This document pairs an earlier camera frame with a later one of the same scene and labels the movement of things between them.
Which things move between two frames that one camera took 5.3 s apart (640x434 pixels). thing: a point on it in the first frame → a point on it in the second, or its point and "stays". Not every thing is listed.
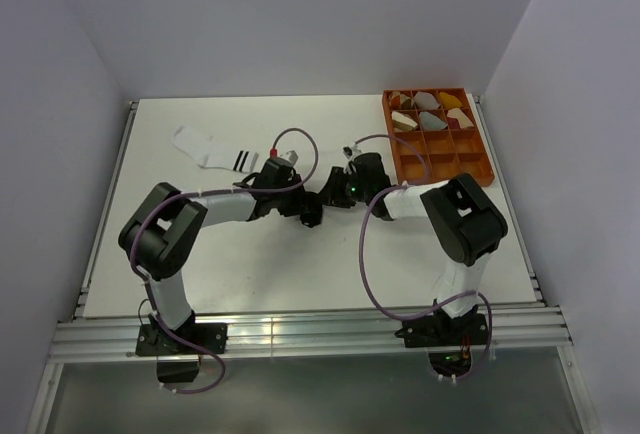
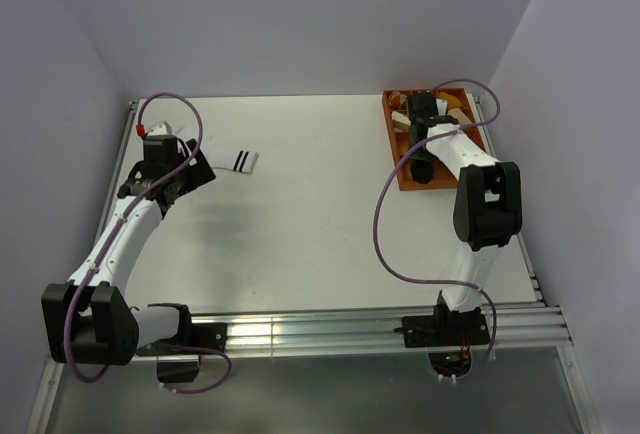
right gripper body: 356,190 → 420,154
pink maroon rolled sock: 464,122 stays
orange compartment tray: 444,124 stays
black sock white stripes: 310,209 → 422,171
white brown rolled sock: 402,123 stays
